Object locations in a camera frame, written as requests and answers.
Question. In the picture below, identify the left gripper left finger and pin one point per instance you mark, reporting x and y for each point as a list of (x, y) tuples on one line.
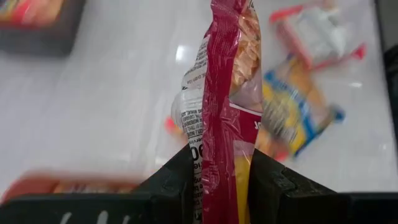
[(174, 186)]

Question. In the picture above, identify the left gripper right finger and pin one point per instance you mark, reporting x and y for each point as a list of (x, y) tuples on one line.
[(267, 186)]

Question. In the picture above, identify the blue soy sauce ramen packet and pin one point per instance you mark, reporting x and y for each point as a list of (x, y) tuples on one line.
[(295, 102)]

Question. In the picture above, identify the pink ramen packet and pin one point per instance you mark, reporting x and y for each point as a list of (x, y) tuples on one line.
[(220, 93)]

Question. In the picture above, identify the coral plastic bin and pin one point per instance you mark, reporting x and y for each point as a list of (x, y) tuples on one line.
[(31, 186)]

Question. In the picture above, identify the dark grey plastic bin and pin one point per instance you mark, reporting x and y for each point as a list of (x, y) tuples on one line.
[(46, 43)]

